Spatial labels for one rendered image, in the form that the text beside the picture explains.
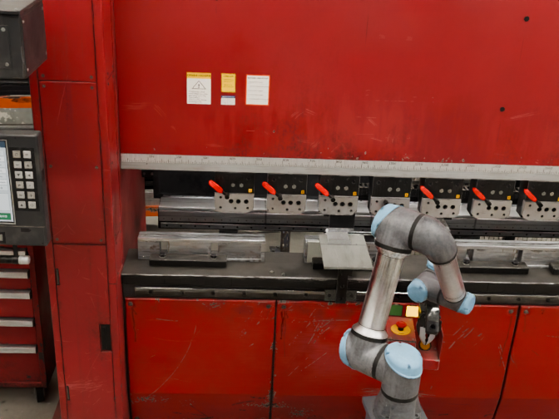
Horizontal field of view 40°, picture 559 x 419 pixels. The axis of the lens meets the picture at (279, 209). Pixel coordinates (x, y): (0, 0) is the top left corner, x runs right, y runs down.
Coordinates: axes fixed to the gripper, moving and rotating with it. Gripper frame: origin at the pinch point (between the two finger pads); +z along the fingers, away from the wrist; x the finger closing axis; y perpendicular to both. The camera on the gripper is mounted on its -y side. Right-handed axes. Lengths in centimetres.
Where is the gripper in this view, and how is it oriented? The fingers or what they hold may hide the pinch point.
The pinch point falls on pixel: (425, 342)
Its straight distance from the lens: 295.1
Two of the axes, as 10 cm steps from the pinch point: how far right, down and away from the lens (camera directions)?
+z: -0.4, 8.7, 5.0
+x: -10.0, -0.7, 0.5
